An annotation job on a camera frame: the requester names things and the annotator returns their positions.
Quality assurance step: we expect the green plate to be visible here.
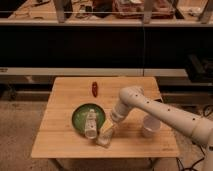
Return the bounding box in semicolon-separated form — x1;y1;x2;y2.
72;103;106;135

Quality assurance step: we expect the white sponge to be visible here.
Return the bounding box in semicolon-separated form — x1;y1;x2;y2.
96;129;114;148

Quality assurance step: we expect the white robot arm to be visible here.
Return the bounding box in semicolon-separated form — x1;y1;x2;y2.
110;86;213;171

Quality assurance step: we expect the clear plastic bottle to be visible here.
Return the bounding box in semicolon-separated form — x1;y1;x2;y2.
84;109;97;139

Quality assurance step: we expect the wooden table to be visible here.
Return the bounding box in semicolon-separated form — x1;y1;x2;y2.
30;76;181;171

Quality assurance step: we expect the red chili pepper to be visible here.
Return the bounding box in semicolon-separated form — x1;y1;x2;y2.
92;82;98;97

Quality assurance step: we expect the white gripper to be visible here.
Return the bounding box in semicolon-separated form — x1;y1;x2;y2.
100;102;129;133

